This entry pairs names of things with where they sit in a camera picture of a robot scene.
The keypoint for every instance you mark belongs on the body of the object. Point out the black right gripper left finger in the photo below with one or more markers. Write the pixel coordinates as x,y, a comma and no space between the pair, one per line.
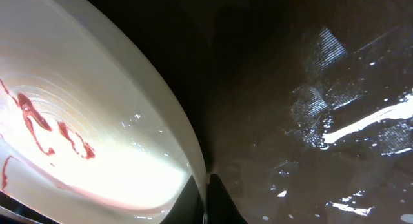
188,208

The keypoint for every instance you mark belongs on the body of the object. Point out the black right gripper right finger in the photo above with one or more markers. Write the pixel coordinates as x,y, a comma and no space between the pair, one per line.
220,206

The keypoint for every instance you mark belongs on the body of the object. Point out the cream plate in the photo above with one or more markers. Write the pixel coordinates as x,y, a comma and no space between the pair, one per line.
90,131

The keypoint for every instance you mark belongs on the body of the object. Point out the large brown tray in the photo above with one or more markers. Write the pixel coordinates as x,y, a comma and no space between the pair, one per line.
303,108

